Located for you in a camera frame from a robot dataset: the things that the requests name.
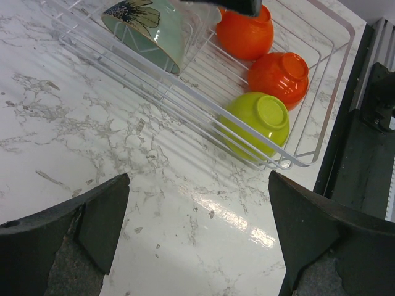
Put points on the white wire dish rack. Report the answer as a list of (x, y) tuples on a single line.
[(197, 91)]

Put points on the pale green ceramic bowl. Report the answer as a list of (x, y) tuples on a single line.
[(153, 29)]

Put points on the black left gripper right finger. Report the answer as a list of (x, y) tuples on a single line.
[(328, 248)]

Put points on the aluminium front rail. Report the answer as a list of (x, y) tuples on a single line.
[(374, 101)]

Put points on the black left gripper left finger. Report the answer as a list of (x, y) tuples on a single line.
[(66, 249)]

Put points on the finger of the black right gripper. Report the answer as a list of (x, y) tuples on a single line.
[(249, 8)]

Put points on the orange plastic bowl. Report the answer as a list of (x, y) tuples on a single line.
[(243, 37), (284, 75)]

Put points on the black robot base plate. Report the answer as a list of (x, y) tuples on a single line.
[(358, 167)]

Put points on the lime green plastic bowl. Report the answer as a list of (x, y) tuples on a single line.
[(262, 112)]

